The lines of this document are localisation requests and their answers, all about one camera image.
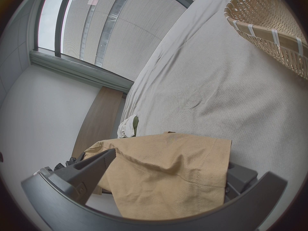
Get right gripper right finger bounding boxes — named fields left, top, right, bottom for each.
left=225, top=162, right=258, bottom=203

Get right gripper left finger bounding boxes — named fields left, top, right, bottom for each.
left=49, top=148, right=116, bottom=205

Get tan shorts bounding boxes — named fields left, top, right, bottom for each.
left=84, top=131, right=232, bottom=221

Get white garment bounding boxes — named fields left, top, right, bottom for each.
left=117, top=115, right=136, bottom=138

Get green garment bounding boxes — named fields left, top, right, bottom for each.
left=132, top=116, right=139, bottom=137

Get bed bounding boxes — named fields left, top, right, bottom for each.
left=72, top=0, right=308, bottom=223

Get round woven basket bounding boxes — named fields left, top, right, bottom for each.
left=224, top=0, right=308, bottom=81

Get window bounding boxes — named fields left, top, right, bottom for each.
left=29, top=0, right=194, bottom=92

